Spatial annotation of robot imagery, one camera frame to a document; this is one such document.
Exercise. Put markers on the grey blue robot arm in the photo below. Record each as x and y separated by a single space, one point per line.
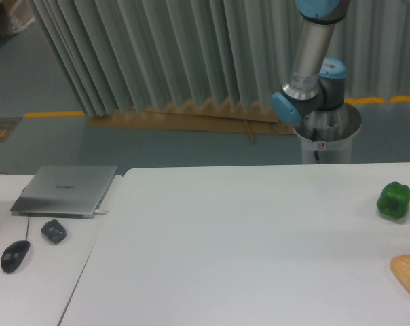
301 93

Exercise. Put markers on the brown cardboard sheet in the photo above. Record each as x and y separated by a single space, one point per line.
207 117

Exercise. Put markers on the white usb plug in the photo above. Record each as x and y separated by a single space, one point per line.
100 212

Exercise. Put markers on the grey pleated curtain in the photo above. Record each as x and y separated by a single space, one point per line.
140 54

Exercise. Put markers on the silver closed laptop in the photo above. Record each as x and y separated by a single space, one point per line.
65 191

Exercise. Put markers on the small black case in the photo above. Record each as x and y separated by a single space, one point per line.
54 231

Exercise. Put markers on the green bell pepper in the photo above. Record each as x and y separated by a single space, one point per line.
394 200

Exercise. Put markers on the black computer mouse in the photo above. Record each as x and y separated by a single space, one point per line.
13 255

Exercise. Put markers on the orange flat bread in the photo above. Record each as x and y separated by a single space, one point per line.
400 267

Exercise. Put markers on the clear plastic bag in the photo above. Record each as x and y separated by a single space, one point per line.
15 16

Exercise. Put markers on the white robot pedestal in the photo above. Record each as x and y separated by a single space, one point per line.
326 136

